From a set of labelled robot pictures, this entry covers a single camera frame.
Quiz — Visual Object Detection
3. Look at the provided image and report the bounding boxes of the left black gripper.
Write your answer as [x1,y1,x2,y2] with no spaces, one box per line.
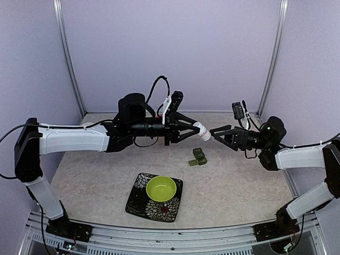
[129,112,200,146]

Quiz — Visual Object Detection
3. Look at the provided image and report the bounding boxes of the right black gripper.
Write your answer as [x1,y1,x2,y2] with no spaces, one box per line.
[209,124,270,151]

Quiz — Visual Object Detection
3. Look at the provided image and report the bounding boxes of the small white pill bottle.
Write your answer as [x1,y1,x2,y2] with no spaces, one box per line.
[193,122,211,141]

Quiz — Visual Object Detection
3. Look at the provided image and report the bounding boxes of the green pill organizer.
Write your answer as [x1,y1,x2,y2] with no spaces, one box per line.
[188,148,207,166]

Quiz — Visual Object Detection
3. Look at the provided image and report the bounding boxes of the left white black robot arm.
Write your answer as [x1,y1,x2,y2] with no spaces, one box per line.
[12,91,204,236]

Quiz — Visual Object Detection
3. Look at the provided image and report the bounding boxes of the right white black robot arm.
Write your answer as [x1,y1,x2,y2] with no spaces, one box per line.
[210,116,339,236]

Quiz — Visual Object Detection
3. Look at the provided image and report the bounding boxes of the lime green bowl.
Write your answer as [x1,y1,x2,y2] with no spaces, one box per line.
[146,176,177,202]

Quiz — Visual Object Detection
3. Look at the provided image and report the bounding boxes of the black floral square plate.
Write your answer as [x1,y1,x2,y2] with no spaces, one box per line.
[125,173,183,223]

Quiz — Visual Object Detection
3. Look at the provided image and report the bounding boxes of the white ceramic bowl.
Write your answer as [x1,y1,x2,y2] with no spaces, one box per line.
[81,122,97,128]

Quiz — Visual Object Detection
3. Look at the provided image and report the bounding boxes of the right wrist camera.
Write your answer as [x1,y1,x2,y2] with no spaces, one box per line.
[232,102,244,120]

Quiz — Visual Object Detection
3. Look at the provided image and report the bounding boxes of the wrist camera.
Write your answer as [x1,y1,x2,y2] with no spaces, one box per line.
[232,102,244,120]
[169,91,183,112]

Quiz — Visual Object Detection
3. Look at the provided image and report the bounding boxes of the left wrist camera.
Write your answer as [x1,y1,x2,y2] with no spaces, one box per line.
[169,91,183,112]

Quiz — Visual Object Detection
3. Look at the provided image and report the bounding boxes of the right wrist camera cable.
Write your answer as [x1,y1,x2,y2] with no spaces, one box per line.
[237,100,266,131]

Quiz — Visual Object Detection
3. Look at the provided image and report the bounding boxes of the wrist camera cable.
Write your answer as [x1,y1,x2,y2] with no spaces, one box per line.
[237,100,266,131]
[146,75,171,107]

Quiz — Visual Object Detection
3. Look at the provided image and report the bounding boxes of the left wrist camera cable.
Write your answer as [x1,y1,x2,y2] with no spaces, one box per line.
[146,75,171,107]

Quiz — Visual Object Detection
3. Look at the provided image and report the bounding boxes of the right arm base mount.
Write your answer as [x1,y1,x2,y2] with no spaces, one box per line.
[253,219,300,242]

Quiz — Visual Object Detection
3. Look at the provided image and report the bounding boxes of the right aluminium frame post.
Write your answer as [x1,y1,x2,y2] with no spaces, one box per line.
[257,0,288,117]

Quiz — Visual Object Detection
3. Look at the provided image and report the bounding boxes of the aluminium frame post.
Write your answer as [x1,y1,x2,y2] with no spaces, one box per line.
[53,0,87,118]
[257,0,288,117]

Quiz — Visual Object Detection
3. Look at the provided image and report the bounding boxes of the front aluminium rail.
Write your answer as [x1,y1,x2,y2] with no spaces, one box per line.
[26,209,319,255]

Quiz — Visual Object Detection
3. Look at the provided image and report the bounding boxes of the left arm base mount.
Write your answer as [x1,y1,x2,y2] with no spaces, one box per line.
[46,220,92,243]

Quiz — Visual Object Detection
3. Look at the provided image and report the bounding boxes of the left aluminium frame post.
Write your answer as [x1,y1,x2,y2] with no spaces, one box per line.
[53,0,87,118]

